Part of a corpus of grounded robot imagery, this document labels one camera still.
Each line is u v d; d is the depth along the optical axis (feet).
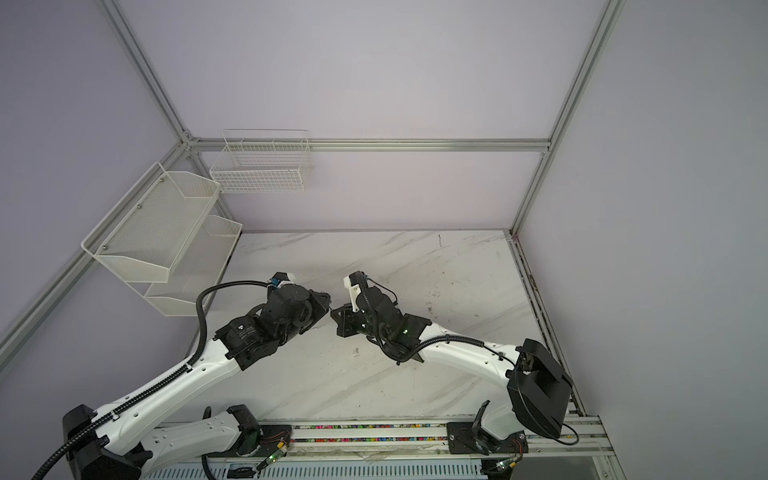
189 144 2.98
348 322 2.16
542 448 2.40
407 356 1.77
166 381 1.43
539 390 1.37
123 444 1.30
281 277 2.21
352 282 2.25
